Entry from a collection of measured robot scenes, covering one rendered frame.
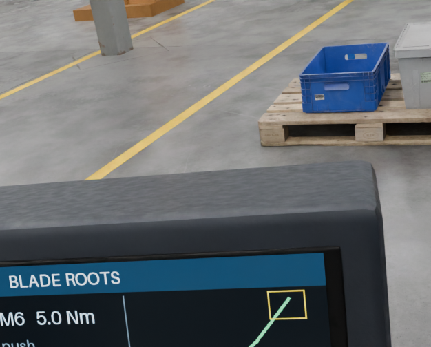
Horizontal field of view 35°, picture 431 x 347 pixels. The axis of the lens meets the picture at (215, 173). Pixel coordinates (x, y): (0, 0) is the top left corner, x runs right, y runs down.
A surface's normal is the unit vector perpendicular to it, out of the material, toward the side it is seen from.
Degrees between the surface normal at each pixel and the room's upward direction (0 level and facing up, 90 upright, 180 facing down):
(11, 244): 75
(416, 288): 0
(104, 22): 90
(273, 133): 89
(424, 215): 0
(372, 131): 90
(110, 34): 90
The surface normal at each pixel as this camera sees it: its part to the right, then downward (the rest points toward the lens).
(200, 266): -0.20, 0.16
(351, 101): -0.35, 0.42
